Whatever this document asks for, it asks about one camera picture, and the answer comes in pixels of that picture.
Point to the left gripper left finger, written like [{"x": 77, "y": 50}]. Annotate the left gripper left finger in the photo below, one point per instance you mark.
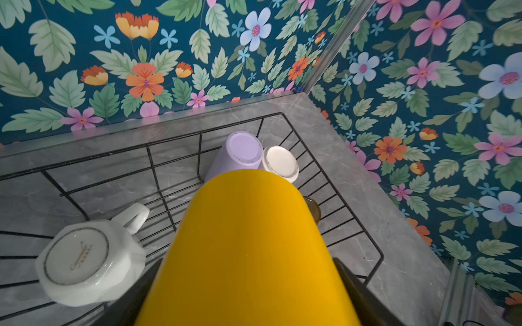
[{"x": 125, "y": 310}]

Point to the white mug red inside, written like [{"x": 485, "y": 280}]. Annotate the white mug red inside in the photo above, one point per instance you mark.
[{"x": 280, "y": 161}]

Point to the white ceramic mug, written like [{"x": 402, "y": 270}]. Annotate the white ceramic mug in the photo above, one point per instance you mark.
[{"x": 95, "y": 261}]

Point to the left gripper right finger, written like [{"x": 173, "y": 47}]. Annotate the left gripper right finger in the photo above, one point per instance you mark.
[{"x": 368, "y": 308}]

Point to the yellow mug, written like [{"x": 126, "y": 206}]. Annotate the yellow mug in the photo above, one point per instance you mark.
[{"x": 248, "y": 252}]

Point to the olive green glass cup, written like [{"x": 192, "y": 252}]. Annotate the olive green glass cup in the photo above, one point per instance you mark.
[{"x": 314, "y": 209}]

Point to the lavender plastic cup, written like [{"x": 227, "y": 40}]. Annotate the lavender plastic cup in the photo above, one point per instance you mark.
[{"x": 241, "y": 150}]

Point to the black wire dish rack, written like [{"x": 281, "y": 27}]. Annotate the black wire dish rack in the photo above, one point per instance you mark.
[{"x": 43, "y": 191}]

